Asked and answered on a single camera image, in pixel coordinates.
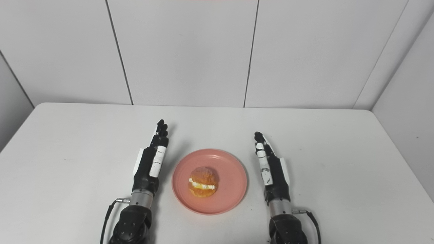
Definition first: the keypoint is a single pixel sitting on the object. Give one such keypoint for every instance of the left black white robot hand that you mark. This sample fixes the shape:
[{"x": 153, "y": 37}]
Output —
[{"x": 151, "y": 162}]

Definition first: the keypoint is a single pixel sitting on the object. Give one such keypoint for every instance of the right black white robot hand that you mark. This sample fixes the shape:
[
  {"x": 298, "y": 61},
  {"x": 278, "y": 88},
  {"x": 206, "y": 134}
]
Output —
[{"x": 271, "y": 169}]

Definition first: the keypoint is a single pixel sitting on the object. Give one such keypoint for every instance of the pink round plate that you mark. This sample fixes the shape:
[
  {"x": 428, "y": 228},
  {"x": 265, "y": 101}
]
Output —
[{"x": 230, "y": 176}]

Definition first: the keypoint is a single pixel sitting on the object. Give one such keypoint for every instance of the cream puff pastry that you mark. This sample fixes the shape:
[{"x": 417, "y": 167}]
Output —
[{"x": 203, "y": 182}]

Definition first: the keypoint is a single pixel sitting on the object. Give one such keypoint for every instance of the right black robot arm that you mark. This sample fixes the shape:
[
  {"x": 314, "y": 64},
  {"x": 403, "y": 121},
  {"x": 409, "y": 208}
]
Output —
[{"x": 284, "y": 223}]

